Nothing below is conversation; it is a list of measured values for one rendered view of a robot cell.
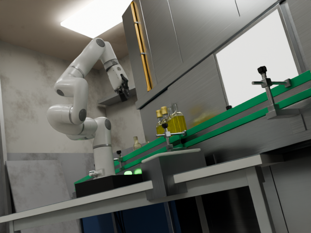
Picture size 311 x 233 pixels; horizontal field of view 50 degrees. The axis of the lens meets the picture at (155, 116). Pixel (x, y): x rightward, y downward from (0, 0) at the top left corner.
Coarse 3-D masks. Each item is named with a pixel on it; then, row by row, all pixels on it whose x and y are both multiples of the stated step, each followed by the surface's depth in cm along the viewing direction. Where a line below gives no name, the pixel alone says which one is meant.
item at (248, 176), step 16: (224, 176) 123; (240, 176) 119; (256, 176) 116; (144, 192) 142; (192, 192) 129; (208, 192) 126; (256, 192) 115; (80, 208) 163; (96, 208) 157; (112, 208) 151; (128, 208) 146; (256, 208) 115; (16, 224) 190; (32, 224) 182; (48, 224) 175; (272, 224) 113
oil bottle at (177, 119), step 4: (176, 112) 174; (180, 112) 175; (172, 116) 175; (176, 116) 173; (180, 116) 174; (172, 120) 175; (176, 120) 172; (180, 120) 173; (184, 120) 174; (172, 124) 176; (176, 124) 172; (180, 124) 172; (184, 124) 174; (176, 128) 172; (180, 128) 172; (184, 128) 173; (176, 132) 173
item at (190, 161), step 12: (168, 156) 131; (180, 156) 134; (192, 156) 137; (204, 156) 140; (144, 168) 140; (156, 168) 131; (168, 168) 130; (180, 168) 132; (192, 168) 135; (144, 180) 141
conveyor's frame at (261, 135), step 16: (304, 112) 104; (240, 128) 128; (256, 128) 121; (272, 128) 115; (288, 128) 109; (208, 144) 146; (224, 144) 137; (240, 144) 129; (256, 144) 122; (272, 144) 115; (288, 144) 109; (224, 160) 137
